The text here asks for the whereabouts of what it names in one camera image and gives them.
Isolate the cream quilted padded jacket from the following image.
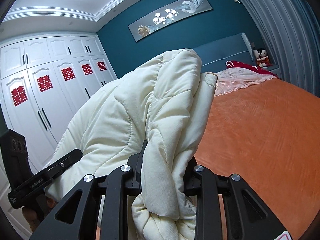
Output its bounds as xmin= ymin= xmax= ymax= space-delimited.
xmin=46 ymin=49 xmax=217 ymax=239

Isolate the orange plush bed blanket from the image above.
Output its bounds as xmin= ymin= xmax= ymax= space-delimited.
xmin=195 ymin=79 xmax=319 ymax=239

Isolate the pink lace bedspread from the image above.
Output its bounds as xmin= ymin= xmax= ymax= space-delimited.
xmin=214 ymin=68 xmax=275 ymax=96

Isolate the white wardrobe with red stickers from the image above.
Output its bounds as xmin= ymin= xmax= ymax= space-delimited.
xmin=1 ymin=34 xmax=116 ymax=172

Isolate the red pillow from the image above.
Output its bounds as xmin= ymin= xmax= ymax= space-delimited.
xmin=226 ymin=61 xmax=279 ymax=79

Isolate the blue upholstered headboard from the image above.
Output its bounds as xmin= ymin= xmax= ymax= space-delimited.
xmin=194 ymin=33 xmax=255 ymax=73

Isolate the red and white doll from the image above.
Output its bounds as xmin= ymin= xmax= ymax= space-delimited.
xmin=253 ymin=48 xmax=271 ymax=68

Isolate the grey blue curtain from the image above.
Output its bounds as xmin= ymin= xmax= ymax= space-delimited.
xmin=240 ymin=0 xmax=319 ymax=96

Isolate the long floral wall painting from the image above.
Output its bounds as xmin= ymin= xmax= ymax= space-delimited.
xmin=128 ymin=0 xmax=213 ymax=42

